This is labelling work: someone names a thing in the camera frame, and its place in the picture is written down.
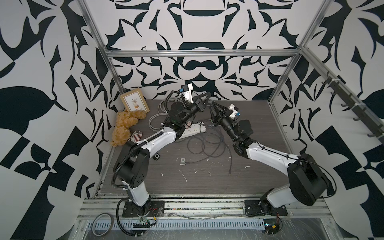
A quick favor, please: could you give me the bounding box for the dark usb cable pink charger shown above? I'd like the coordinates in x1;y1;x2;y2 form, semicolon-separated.
187;119;233;164

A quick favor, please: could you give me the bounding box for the black mp3 player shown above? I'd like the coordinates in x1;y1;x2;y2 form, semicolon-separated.
153;154;161;161

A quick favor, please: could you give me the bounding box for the dark usb cable yellow charger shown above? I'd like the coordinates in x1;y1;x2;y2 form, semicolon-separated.
176;132;218;165

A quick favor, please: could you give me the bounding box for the dark usb cable green charger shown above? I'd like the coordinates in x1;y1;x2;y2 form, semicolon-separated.
210;126;233;175

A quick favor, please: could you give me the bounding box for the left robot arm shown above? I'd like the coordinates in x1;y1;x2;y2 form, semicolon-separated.
111;90;211;237

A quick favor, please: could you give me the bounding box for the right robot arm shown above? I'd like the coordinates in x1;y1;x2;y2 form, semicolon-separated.
210;102;336;216

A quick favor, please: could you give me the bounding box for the white power strip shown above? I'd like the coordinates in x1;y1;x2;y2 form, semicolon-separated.
180;122;206;139

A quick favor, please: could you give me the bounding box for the framed plant picture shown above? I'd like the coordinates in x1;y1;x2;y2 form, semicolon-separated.
120;88;150;113

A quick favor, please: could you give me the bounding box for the tan teddy bear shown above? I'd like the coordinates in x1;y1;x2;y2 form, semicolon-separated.
111;111;147;147

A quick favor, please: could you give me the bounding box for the tape roll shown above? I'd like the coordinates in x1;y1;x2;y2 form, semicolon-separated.
91;213;115;237

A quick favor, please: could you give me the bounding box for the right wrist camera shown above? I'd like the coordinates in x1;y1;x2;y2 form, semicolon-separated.
228;104;240;120

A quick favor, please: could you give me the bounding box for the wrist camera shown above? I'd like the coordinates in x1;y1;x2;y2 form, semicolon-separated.
179;84;194;104
228;104;240;120

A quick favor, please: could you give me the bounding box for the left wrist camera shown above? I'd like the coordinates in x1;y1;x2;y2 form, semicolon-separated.
179;84;194;104

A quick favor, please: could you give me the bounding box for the grey power strip cord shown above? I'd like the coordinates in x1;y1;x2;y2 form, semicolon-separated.
148;97;181;132

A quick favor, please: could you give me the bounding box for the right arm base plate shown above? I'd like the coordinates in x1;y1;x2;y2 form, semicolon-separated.
244;200;288;217

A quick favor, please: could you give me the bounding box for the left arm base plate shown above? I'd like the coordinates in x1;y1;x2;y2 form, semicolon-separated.
122;201;165;218

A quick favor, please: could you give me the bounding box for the black wall hook rack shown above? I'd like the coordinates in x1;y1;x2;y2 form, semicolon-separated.
322;71;384;145

